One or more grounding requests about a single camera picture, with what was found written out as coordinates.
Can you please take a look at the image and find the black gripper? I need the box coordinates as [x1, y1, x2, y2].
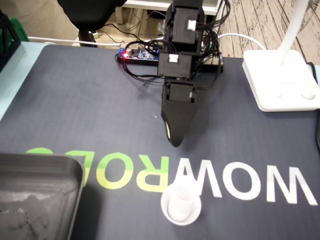
[161, 80, 199, 148]

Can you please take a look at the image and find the white flanged plastic cylinder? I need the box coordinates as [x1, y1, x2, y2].
[161, 180, 202, 226]

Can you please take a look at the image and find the robot motor controller board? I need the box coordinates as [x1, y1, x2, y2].
[201, 22, 224, 66]

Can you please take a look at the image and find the blue voltage converter board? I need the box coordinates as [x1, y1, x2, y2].
[118, 42, 161, 62]

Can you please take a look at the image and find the dark grey WOWROBO mat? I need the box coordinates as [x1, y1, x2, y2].
[0, 44, 320, 240]

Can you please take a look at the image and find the white desk lamp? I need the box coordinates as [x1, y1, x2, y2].
[241, 0, 320, 113]

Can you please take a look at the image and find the black office chair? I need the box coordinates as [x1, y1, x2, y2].
[56, 0, 126, 48]

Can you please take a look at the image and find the black plastic tray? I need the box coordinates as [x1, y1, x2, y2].
[0, 152, 85, 240]

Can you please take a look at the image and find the green box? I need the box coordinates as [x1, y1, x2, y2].
[6, 17, 29, 42]

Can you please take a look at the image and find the black gripper servo cable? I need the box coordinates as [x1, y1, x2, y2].
[194, 53, 225, 90]

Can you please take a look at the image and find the red black power wire pair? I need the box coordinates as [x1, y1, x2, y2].
[115, 52, 166, 85]

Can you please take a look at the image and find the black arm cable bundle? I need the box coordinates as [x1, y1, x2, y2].
[146, 22, 221, 74]

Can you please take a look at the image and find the black background cable bundle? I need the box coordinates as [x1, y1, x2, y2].
[206, 0, 231, 29]

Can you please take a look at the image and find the white lamp power cable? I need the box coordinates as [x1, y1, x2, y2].
[27, 33, 266, 51]

